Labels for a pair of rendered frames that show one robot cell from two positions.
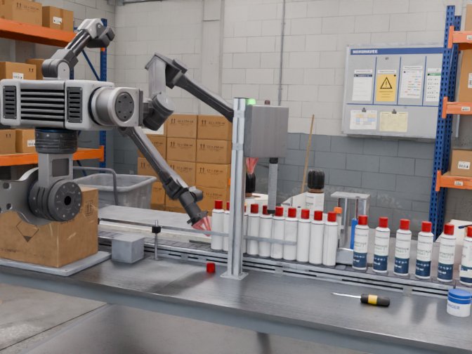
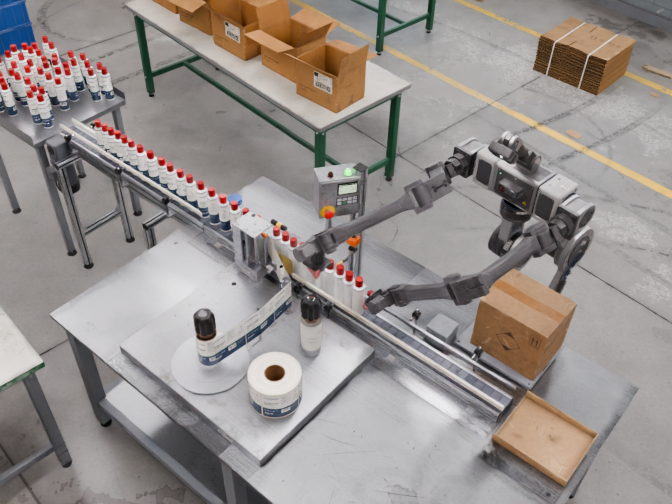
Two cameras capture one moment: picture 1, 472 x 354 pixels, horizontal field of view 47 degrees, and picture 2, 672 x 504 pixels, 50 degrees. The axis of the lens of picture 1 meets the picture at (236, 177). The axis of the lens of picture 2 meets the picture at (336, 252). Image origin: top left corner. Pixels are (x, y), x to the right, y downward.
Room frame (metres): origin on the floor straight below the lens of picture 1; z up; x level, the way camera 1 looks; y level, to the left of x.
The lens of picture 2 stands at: (4.20, 0.61, 3.20)
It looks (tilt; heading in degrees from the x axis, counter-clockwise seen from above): 43 degrees down; 198
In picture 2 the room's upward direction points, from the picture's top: 2 degrees clockwise
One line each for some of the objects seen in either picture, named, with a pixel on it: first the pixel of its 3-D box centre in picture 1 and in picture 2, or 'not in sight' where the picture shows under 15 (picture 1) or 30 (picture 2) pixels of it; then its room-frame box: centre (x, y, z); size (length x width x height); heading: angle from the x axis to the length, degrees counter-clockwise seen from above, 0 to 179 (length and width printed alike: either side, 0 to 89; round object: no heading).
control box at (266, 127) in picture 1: (262, 130); (337, 191); (2.03, -0.09, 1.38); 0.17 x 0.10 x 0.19; 124
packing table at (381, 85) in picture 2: not in sight; (259, 90); (-0.08, -1.40, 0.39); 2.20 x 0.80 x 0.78; 62
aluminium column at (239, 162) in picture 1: (237, 188); (356, 231); (1.99, -0.01, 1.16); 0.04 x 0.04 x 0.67; 69
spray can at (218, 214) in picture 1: (218, 225); (358, 295); (2.18, 0.07, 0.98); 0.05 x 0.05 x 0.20
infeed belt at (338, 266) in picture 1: (237, 256); (340, 304); (2.15, -0.02, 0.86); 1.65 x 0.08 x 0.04; 69
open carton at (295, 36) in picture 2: not in sight; (294, 41); (0.17, -1.02, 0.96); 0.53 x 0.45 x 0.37; 154
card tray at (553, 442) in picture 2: not in sight; (545, 436); (2.50, 0.91, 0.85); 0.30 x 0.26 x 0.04; 69
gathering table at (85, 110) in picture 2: not in sight; (61, 155); (1.21, -2.19, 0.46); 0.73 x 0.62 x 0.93; 69
